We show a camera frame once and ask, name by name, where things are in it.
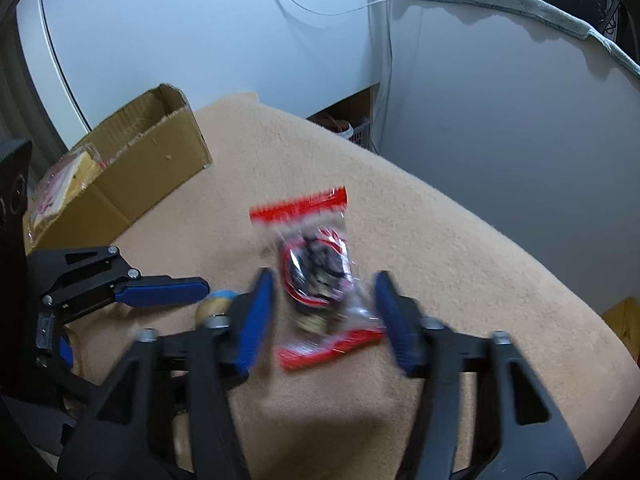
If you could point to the brown cardboard box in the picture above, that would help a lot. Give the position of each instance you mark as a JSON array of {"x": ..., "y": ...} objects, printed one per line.
[{"x": 150, "y": 160}]

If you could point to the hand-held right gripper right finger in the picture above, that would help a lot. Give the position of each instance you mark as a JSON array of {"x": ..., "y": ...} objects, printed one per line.
[{"x": 390, "y": 320}]

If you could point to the dark snack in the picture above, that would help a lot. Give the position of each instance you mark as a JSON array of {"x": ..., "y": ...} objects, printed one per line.
[{"x": 315, "y": 265}]

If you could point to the bread pack with pink print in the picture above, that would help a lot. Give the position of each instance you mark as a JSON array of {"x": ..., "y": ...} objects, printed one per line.
[{"x": 55, "y": 190}]

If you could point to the white plastic basket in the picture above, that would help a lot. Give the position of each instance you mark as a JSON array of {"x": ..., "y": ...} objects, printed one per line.
[{"x": 360, "y": 135}]

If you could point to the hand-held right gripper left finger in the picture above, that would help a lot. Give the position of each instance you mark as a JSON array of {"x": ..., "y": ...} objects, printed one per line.
[{"x": 257, "y": 310}]

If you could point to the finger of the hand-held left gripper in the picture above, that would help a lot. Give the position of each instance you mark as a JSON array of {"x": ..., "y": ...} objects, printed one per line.
[
  {"x": 65, "y": 355},
  {"x": 160, "y": 292}
]

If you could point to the yellow box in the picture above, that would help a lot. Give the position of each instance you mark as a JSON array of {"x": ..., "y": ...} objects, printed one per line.
[{"x": 627, "y": 325}]

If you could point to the round brown snack clear wrapper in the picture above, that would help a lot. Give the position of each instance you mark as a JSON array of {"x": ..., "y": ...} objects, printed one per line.
[{"x": 212, "y": 308}]

